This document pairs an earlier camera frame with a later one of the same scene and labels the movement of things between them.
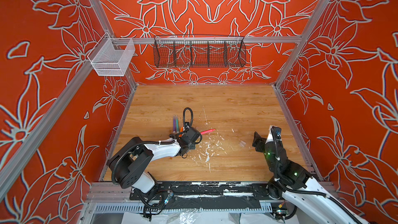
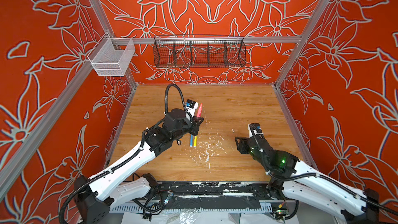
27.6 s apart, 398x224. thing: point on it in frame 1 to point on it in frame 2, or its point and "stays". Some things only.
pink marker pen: x=207 y=131 to x=199 y=111
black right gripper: x=258 y=141 to x=242 y=144
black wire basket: x=199 y=51 stays
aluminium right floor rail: x=298 y=135 stays
